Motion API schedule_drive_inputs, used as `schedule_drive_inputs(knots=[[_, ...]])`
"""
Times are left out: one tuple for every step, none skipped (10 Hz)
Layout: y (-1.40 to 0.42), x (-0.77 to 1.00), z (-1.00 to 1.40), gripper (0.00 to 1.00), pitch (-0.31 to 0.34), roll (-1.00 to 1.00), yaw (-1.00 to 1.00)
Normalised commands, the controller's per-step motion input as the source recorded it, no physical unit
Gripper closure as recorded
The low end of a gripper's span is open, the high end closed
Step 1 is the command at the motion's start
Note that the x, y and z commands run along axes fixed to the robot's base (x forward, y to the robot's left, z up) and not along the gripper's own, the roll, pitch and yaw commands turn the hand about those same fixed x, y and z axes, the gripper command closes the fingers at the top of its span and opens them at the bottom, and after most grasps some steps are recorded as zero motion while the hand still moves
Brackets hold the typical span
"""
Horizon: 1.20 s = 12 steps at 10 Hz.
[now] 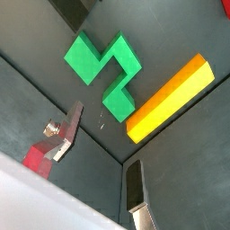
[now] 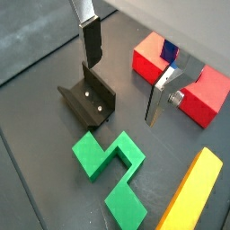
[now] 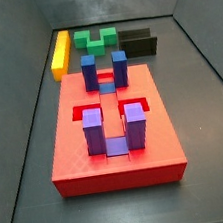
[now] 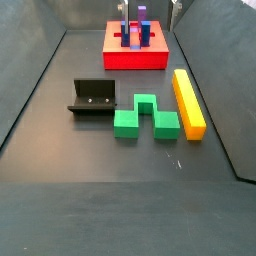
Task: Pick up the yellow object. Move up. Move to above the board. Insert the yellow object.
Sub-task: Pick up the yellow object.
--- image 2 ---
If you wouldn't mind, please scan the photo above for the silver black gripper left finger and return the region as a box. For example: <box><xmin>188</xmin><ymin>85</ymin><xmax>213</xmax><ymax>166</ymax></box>
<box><xmin>69</xmin><ymin>0</ymin><xmax>102</xmax><ymax>68</ymax></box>

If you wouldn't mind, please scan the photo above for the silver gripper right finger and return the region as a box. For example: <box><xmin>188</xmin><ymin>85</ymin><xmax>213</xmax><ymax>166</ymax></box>
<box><xmin>145</xmin><ymin>53</ymin><xmax>205</xmax><ymax>127</ymax></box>

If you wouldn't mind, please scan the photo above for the yellow rectangular block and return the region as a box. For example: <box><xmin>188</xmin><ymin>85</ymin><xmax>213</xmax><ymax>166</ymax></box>
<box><xmin>155</xmin><ymin>147</ymin><xmax>223</xmax><ymax>230</ymax></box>

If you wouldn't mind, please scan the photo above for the red board base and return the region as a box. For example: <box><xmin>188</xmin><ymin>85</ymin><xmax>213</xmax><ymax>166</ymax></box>
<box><xmin>132</xmin><ymin>32</ymin><xmax>230</xmax><ymax>128</ymax></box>

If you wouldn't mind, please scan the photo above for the green zigzag block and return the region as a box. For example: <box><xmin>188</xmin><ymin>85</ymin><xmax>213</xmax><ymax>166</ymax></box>
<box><xmin>71</xmin><ymin>132</ymin><xmax>150</xmax><ymax>230</ymax></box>

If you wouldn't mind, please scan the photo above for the blue left upright post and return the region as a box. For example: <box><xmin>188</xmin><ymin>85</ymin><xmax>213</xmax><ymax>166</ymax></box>
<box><xmin>160</xmin><ymin>40</ymin><xmax>178</xmax><ymax>63</ymax></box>

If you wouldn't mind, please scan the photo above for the black angled bracket holder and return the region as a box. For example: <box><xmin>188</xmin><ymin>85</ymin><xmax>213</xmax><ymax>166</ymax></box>
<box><xmin>57</xmin><ymin>62</ymin><xmax>116</xmax><ymax>130</ymax></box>

